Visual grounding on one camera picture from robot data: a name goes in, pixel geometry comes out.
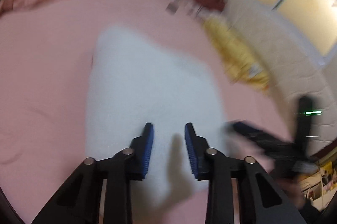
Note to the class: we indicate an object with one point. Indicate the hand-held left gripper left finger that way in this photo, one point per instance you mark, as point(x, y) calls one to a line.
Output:
point(148, 150)

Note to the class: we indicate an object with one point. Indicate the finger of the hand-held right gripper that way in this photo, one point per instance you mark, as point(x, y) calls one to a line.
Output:
point(250, 131)

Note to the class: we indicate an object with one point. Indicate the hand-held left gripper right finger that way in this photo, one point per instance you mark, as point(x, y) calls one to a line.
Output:
point(191, 150)

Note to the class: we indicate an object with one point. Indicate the white fluffy sweater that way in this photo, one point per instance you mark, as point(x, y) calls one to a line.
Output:
point(147, 82)

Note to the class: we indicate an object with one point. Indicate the cream tufted headboard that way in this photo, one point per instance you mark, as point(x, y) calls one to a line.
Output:
point(289, 69)

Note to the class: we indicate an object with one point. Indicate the yellow pillow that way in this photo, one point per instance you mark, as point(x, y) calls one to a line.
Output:
point(237, 55)

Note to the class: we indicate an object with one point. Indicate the pink bed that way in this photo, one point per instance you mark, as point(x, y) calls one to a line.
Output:
point(47, 69)

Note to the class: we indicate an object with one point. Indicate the dark red bag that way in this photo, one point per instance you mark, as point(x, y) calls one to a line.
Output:
point(210, 1)

